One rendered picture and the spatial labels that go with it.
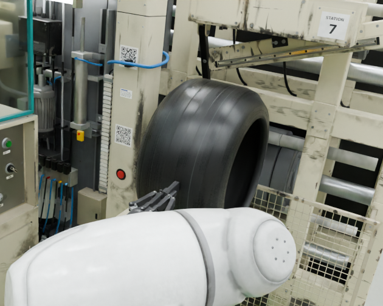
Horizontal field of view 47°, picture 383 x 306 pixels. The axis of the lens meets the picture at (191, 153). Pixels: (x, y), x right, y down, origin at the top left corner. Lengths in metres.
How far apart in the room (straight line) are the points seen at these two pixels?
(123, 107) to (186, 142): 0.38
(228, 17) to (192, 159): 0.60
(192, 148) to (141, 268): 0.89
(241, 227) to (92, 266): 0.17
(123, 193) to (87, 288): 1.31
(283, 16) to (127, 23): 0.53
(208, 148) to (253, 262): 0.84
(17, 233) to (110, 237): 1.34
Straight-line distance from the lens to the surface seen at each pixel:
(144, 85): 1.56
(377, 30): 1.69
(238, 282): 0.50
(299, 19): 1.59
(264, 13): 1.62
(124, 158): 1.67
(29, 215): 1.80
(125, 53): 1.57
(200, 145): 1.30
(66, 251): 0.45
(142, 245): 0.46
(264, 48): 1.77
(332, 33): 1.57
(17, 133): 1.70
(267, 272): 0.49
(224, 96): 1.40
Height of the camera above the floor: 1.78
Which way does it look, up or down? 21 degrees down
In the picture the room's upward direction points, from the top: 7 degrees clockwise
